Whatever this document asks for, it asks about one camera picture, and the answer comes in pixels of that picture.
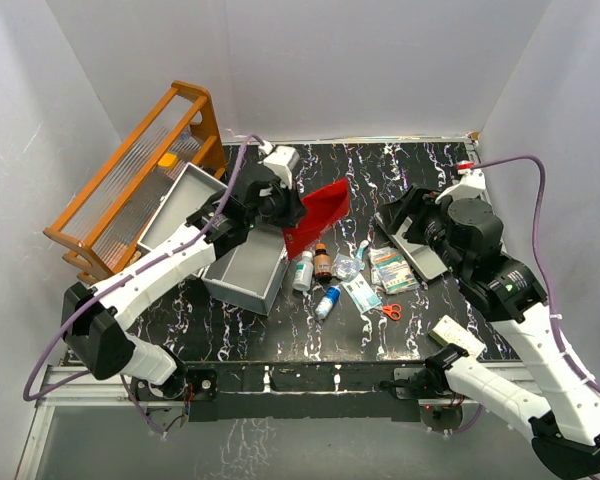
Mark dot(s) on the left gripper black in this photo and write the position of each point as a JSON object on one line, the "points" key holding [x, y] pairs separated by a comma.
{"points": [[295, 208]]}

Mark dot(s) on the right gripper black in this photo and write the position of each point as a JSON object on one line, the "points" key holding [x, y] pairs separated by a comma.
{"points": [[417, 204]]}

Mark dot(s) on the red first aid pouch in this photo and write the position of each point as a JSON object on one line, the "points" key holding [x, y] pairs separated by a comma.
{"points": [[324, 207]]}

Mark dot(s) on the stack of gauze packets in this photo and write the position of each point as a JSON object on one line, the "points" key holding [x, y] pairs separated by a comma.
{"points": [[392, 270]]}

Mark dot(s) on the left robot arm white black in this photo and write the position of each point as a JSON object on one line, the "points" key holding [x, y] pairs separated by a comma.
{"points": [[96, 320]]}

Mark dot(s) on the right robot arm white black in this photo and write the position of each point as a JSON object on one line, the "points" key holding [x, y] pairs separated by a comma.
{"points": [[562, 421]]}

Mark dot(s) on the white green medicine bottle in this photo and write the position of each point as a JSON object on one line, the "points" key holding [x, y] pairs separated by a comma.
{"points": [[303, 272]]}

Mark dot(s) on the grey divided plastic tray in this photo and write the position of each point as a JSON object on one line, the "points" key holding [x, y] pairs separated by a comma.
{"points": [[421, 258]]}

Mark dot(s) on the light blue plastic tweezers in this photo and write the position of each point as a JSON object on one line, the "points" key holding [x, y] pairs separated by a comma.
{"points": [[361, 249]]}

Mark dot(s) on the brown bottle orange cap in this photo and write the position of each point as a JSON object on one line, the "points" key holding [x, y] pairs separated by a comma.
{"points": [[322, 264]]}

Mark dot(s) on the clear plastic bag packet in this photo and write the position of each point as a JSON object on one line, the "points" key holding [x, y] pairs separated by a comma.
{"points": [[346, 268]]}

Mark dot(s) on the orange small scissors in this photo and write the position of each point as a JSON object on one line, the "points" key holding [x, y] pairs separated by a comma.
{"points": [[392, 311]]}

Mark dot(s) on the teal white flat packet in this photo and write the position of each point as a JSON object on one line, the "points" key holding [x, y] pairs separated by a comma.
{"points": [[361, 293]]}

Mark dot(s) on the yellow block on rack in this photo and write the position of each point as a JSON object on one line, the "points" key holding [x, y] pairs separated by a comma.
{"points": [[168, 161]]}

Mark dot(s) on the white blue spray bottle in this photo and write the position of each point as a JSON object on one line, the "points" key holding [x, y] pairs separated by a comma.
{"points": [[327, 302]]}

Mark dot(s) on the orange wooden rack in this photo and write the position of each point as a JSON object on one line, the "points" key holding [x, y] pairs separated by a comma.
{"points": [[101, 226]]}

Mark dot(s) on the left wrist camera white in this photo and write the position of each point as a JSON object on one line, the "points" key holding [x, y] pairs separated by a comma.
{"points": [[282, 160]]}

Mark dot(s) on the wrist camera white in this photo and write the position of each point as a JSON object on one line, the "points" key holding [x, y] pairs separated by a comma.
{"points": [[471, 183], [282, 160]]}

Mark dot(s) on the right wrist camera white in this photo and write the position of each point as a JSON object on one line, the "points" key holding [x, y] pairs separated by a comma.
{"points": [[471, 183]]}

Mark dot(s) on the aluminium front rail frame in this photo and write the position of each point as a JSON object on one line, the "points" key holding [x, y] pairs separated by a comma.
{"points": [[237, 390]]}

